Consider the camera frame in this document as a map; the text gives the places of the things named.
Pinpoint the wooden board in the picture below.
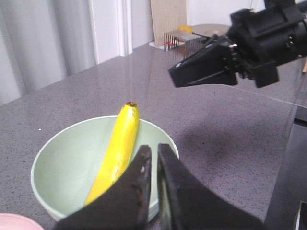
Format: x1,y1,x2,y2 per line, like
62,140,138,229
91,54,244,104
150,0,187,46

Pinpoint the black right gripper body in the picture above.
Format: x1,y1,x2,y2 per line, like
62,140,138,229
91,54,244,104
227,0,307,88

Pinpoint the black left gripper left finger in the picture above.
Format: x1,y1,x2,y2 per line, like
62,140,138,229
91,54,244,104
54,145,152,230

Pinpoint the yellow banana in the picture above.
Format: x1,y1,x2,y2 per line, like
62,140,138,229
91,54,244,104
84,101,139,206

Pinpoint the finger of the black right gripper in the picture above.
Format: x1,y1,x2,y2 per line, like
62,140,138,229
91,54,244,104
168,54,237,88
182,35,231,63

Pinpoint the pink plate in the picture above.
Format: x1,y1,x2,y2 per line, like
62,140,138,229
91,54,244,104
0,213,44,230

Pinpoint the green ribbed bowl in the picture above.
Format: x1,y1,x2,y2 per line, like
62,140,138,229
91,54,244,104
30,115,180,222

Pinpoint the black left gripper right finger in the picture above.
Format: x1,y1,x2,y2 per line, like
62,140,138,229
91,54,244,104
157,144,265,230

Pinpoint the round tan plate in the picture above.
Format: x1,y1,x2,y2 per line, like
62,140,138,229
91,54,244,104
191,23,230,37

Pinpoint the metal wire rack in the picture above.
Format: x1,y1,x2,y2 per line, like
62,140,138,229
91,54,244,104
164,30,209,57

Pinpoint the yellow object in background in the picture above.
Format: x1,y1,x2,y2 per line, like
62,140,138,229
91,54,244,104
177,25,193,34

